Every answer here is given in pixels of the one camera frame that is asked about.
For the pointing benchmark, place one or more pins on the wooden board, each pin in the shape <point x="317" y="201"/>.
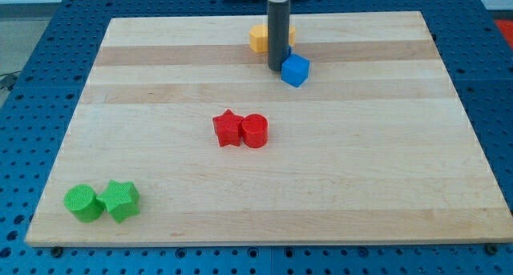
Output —
<point x="374" y="148"/>

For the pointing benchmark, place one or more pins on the red cylinder block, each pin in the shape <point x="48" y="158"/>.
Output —
<point x="255" y="130"/>

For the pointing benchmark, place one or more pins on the red star block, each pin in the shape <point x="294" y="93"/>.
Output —
<point x="227" y="128"/>

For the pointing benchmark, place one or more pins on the blue cube block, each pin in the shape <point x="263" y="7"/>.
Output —
<point x="295" y="70"/>

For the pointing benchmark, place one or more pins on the yellow hexagon block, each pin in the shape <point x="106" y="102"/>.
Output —
<point x="259" y="38"/>

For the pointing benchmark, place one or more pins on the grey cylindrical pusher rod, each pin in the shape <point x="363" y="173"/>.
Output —
<point x="278" y="33"/>

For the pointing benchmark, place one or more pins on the green star block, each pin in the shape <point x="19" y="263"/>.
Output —
<point x="120" y="199"/>

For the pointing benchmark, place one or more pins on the green cylinder block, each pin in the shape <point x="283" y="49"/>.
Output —
<point x="81" y="200"/>

